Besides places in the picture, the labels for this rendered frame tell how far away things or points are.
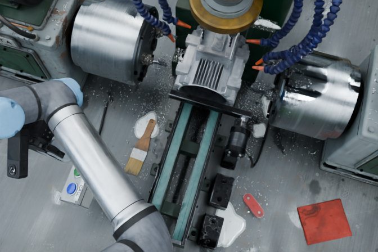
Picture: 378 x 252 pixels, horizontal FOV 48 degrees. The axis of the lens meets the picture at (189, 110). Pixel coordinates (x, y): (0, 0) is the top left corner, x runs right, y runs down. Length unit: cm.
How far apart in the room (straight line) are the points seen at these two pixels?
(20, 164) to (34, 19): 44
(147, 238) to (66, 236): 69
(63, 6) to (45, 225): 68
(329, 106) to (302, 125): 9
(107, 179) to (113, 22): 55
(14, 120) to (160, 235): 34
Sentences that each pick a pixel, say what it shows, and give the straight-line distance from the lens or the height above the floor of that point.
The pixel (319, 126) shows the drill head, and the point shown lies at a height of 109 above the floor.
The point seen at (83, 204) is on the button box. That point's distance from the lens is 117.
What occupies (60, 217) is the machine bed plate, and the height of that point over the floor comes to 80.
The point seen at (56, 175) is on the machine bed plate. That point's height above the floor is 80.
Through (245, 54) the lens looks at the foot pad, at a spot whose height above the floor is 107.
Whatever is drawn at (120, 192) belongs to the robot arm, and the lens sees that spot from 82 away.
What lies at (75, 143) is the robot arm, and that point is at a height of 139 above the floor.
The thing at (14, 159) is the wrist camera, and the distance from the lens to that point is 104.
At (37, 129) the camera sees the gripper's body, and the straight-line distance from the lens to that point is 104.
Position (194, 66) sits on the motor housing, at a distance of 125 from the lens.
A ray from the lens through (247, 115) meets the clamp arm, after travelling 126.
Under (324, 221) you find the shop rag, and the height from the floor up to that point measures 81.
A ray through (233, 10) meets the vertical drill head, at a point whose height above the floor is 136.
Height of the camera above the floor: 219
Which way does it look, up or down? 69 degrees down
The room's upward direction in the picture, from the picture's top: 4 degrees clockwise
